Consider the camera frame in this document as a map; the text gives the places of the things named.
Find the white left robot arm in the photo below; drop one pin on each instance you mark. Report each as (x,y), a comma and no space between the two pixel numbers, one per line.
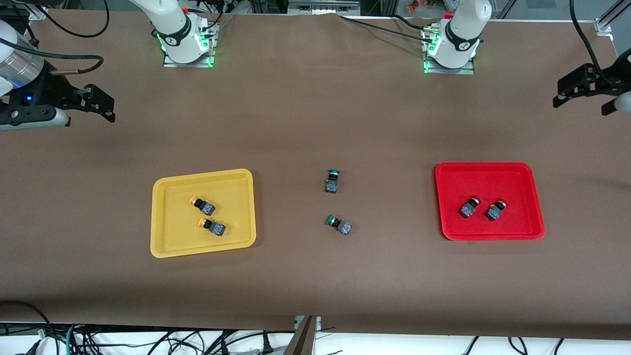
(461,29)

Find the red push button switch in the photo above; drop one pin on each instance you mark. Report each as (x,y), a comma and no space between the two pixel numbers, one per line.
(468,209)
(495,211)

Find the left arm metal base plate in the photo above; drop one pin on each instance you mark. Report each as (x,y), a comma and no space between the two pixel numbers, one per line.
(448,70)

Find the green push button switch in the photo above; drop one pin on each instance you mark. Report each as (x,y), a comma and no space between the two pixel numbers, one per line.
(341,226)
(332,183)

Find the red plastic tray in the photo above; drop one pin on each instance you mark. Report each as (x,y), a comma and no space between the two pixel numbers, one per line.
(488,182)

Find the brown table cover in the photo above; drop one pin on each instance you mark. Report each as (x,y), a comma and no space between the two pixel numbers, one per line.
(315,123)

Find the yellow push button switch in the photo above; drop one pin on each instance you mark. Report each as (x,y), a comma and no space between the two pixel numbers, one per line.
(215,227)
(204,206)

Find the black power plug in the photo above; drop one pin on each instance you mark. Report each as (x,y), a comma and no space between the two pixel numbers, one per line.
(266,346)

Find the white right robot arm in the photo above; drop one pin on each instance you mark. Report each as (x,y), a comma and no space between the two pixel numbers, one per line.
(172,29)

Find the brown support post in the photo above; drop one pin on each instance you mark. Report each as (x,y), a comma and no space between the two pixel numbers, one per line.
(301,340)

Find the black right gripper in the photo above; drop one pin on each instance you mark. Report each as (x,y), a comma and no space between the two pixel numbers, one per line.
(48,87)

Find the aluminium frame profile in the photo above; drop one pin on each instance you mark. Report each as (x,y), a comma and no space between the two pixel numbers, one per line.
(38,11)
(611,17)

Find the grey metal rail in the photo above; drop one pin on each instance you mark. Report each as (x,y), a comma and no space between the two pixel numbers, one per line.
(323,6)

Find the yellow plastic tray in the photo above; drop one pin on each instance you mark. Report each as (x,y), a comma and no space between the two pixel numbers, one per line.
(172,231)

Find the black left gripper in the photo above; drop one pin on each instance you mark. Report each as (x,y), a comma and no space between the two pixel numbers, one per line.
(613,78)

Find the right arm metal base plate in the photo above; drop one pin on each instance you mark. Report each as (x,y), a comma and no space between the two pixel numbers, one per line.
(190,63)

